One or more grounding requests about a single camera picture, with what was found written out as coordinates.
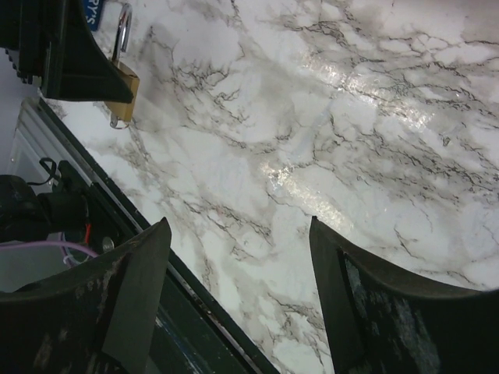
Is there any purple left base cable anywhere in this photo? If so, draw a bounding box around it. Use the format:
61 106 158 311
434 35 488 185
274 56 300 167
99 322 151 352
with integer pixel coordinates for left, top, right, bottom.
0 239 100 267

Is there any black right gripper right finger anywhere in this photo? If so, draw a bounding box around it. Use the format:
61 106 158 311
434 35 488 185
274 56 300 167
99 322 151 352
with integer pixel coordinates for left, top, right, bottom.
309 218 498 373

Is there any large brass padlock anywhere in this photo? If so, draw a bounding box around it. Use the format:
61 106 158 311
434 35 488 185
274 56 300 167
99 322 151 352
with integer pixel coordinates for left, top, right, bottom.
105 3 140 129

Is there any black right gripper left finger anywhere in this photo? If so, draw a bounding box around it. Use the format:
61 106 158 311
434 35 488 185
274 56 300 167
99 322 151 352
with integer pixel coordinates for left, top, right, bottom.
1 219 172 373

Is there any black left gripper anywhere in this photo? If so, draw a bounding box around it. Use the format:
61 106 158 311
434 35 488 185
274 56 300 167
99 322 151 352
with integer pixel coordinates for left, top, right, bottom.
1 0 133 104

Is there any black metal base rail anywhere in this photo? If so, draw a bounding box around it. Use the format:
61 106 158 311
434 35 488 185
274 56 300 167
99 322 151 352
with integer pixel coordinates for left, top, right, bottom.
36 99 276 373

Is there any blue razor package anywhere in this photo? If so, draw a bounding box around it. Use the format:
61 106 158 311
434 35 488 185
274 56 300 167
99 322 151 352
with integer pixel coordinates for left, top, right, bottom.
83 0 104 32

